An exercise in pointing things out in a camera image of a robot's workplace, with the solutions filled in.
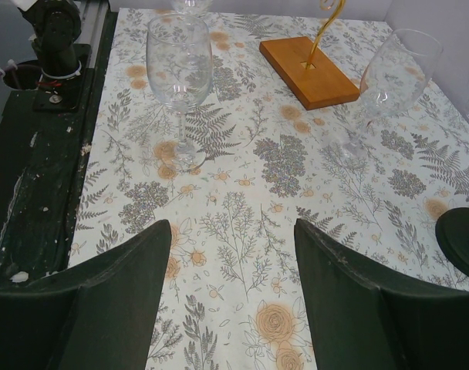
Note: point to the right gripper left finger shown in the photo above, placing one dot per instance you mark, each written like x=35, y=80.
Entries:
x=99, y=314

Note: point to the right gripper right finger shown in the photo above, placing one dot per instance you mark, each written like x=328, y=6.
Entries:
x=365, y=315

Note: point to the clear wine glass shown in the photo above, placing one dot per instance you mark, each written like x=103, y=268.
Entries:
x=180, y=72
x=392, y=82
x=196, y=8

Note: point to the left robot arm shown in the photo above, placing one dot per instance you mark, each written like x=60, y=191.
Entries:
x=57, y=25

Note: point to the floral tablecloth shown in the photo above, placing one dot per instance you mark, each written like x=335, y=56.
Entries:
x=232, y=297

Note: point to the gold wire wine glass rack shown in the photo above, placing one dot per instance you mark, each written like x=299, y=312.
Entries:
x=315, y=80

